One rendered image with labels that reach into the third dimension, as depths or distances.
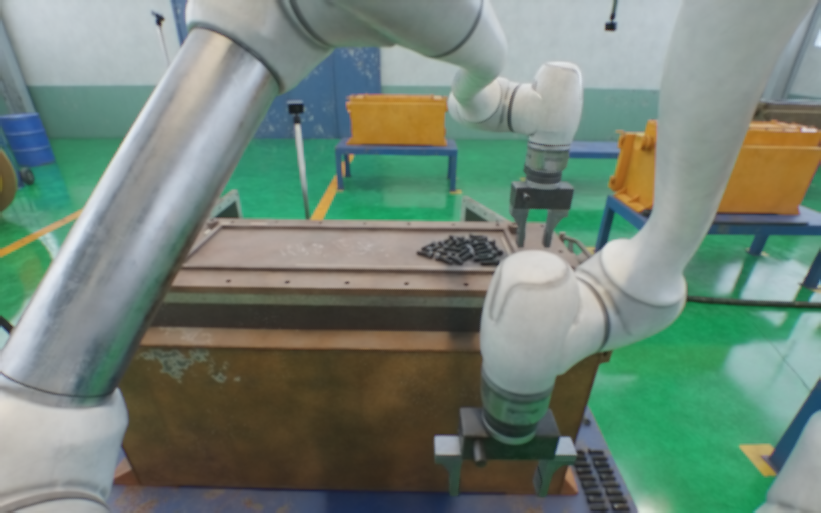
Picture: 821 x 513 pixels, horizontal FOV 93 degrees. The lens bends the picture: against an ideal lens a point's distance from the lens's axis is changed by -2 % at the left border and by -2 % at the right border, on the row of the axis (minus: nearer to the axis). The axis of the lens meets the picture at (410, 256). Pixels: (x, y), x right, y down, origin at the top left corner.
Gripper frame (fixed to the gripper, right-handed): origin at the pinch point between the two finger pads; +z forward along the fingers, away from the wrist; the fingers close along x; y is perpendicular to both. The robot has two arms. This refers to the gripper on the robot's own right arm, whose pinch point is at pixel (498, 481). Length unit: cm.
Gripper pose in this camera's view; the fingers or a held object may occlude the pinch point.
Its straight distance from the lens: 71.4
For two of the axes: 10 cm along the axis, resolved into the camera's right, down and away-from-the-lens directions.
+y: -0.1, 4.6, -8.9
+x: 10.0, 0.1, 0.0
